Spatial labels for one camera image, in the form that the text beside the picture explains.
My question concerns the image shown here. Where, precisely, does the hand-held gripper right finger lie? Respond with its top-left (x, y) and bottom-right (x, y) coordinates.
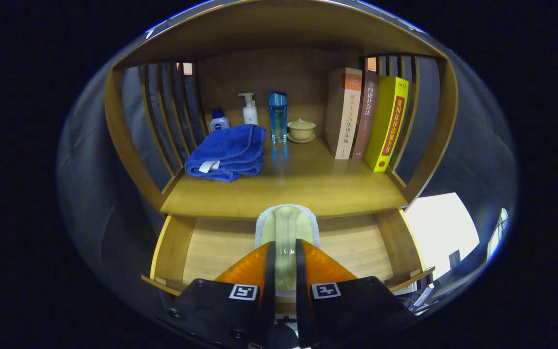
top-left (295, 238), bottom-right (415, 349)

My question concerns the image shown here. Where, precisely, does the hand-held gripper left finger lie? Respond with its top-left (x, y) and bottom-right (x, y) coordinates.
top-left (155, 241), bottom-right (277, 349)

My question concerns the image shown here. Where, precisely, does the black drawer knob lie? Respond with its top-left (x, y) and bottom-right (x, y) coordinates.
top-left (275, 315), bottom-right (299, 349)

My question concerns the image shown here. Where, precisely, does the green brush white pad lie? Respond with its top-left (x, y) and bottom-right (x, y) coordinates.
top-left (255, 204), bottom-right (321, 291)

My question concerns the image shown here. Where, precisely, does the wooden drawer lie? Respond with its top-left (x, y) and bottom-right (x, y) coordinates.
top-left (141, 208), bottom-right (435, 316)

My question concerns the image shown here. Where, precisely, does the wooden countertop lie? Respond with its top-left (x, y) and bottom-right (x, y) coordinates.
top-left (160, 109), bottom-right (409, 220)

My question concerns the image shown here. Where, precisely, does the wooden cabinet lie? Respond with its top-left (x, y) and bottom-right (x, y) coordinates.
top-left (104, 0), bottom-right (460, 296)

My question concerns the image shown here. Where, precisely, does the blue folded towel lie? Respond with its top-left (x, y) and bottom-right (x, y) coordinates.
top-left (184, 124), bottom-right (267, 183)

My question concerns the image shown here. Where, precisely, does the beige lidded teacup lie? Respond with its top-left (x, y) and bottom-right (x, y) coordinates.
top-left (287, 119), bottom-right (317, 144)

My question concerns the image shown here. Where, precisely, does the blue glass bottle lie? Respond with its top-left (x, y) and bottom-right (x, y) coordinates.
top-left (268, 92), bottom-right (288, 144)

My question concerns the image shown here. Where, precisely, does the small white blue-capped bottle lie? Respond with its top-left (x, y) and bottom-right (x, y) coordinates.
top-left (210, 108), bottom-right (231, 132)

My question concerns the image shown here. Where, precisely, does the white pump bottle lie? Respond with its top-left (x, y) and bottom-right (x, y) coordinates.
top-left (238, 92), bottom-right (259, 126)

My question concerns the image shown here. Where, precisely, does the beige book orange label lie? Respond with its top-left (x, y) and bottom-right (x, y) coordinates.
top-left (324, 67), bottom-right (363, 160)

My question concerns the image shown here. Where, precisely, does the brown book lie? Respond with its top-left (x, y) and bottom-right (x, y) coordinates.
top-left (351, 70), bottom-right (380, 160)

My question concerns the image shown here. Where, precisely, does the yellow book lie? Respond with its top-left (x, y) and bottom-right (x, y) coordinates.
top-left (364, 76), bottom-right (410, 173)

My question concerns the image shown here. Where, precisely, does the black backdrop cloth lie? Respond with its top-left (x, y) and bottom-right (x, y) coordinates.
top-left (58, 15), bottom-right (518, 320)

